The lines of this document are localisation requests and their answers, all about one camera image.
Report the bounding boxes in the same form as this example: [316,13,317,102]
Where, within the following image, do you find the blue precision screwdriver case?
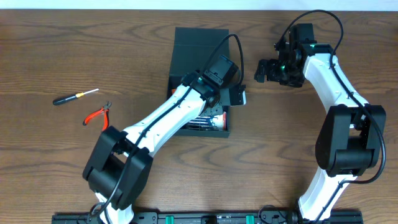
[185,112,227,131]

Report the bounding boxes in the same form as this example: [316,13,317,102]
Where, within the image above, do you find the dark green lidded box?
[167,27,230,138]

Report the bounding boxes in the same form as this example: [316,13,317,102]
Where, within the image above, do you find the red handled pliers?
[82,101,113,131]

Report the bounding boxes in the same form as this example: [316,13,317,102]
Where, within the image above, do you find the black yellow screwdriver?
[53,88,100,106]

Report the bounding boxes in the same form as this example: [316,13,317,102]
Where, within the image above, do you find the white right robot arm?
[254,23,386,223]

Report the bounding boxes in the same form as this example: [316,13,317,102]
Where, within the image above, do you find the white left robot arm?
[82,55,246,223]

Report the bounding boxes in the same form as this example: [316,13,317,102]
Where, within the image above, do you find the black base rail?
[51,210,364,224]

